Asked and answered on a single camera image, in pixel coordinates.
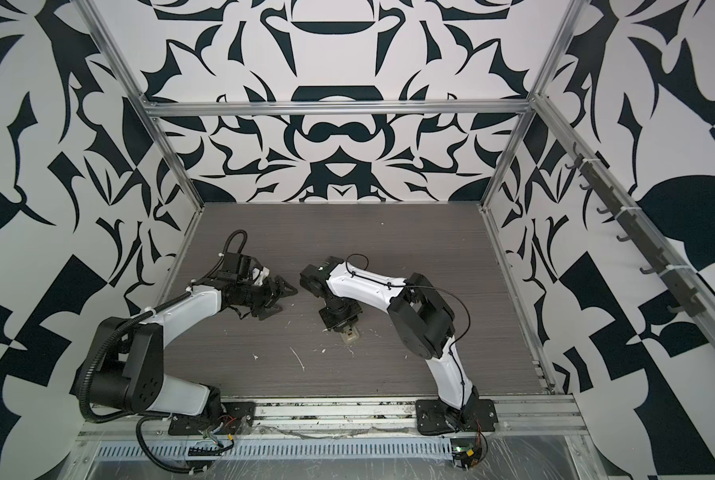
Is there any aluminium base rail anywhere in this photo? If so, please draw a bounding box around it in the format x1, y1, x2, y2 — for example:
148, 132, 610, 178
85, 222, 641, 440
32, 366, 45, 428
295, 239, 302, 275
74, 394, 589, 442

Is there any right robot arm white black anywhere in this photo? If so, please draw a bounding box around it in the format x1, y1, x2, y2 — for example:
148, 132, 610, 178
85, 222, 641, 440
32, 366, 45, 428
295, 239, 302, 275
300, 257, 477, 423

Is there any aluminium frame back bar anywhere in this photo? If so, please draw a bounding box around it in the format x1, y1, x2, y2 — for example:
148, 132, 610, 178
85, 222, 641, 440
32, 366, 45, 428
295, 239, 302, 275
144, 99, 529, 118

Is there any black wall hook rack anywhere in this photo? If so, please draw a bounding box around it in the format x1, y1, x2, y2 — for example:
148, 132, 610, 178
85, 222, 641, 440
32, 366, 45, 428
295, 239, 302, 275
565, 143, 707, 317

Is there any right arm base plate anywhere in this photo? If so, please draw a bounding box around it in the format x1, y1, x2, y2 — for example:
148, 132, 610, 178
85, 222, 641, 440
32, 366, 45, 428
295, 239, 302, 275
415, 396, 499, 436

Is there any black corrugated cable conduit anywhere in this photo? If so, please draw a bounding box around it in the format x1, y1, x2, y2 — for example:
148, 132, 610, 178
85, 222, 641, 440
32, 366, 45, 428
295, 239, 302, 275
76, 299, 221, 475

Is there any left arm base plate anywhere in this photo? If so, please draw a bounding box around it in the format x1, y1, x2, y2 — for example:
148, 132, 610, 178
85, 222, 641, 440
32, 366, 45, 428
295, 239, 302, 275
168, 401, 257, 436

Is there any white slotted cable duct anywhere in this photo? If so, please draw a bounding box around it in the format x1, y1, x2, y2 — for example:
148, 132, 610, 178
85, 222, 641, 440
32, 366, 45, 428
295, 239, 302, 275
96, 437, 453, 461

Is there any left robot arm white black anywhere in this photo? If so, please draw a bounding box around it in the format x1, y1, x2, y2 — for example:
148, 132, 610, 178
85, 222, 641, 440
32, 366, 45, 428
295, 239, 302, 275
74, 253, 298, 425

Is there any white remote control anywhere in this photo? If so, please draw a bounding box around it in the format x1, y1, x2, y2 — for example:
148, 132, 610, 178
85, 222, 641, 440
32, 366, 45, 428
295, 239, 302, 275
340, 326, 361, 345

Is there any small green circuit board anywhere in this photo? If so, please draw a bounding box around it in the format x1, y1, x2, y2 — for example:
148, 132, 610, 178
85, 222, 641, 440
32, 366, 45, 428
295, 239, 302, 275
453, 436, 489, 470

